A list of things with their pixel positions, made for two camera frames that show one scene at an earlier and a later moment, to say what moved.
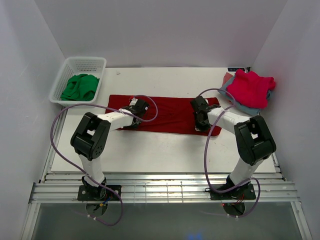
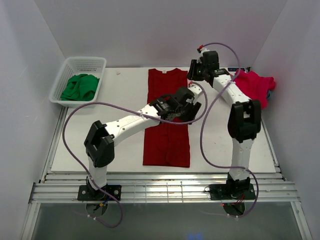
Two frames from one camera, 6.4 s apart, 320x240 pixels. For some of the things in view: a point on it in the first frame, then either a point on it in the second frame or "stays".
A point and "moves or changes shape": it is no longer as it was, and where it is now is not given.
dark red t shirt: [169, 114] moves or changes shape
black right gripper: [200, 128] → [191, 74]
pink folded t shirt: [250, 90] stays
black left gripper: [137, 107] → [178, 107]
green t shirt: [80, 87] stays
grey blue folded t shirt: [270, 94] stays
